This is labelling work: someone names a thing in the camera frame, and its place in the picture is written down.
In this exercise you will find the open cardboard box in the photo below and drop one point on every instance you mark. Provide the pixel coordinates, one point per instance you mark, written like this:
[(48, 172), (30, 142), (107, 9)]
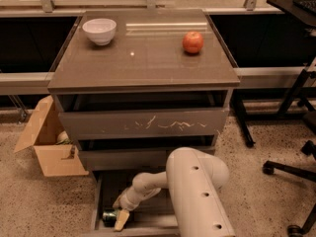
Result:
[(40, 134)]

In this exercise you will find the green soda can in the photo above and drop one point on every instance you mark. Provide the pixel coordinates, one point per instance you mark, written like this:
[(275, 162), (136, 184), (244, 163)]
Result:
[(110, 216)]

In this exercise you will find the white item in box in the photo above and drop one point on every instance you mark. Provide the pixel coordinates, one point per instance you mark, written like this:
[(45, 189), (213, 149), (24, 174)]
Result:
[(63, 138)]

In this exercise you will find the top grey drawer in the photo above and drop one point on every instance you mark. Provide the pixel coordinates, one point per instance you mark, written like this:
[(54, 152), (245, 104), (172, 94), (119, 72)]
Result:
[(139, 115)]

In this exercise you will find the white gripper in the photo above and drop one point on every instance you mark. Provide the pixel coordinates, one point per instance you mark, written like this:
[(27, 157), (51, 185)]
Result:
[(128, 201)]

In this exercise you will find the white ceramic bowl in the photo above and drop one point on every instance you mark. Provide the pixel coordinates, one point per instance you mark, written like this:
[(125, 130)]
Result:
[(100, 31)]

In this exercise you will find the red apple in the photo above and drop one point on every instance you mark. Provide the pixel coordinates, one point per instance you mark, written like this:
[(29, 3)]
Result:
[(192, 42)]

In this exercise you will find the grey drawer cabinet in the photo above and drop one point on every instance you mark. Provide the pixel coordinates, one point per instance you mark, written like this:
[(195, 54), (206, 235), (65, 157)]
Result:
[(145, 56)]

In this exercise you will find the bottom grey open drawer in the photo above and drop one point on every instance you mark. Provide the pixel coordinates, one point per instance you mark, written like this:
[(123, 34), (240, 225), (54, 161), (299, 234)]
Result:
[(154, 217)]

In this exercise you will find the middle grey drawer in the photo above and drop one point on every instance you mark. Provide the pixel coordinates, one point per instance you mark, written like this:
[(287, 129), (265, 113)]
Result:
[(133, 153)]

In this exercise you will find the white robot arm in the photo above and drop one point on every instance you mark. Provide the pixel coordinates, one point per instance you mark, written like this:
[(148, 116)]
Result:
[(192, 179)]

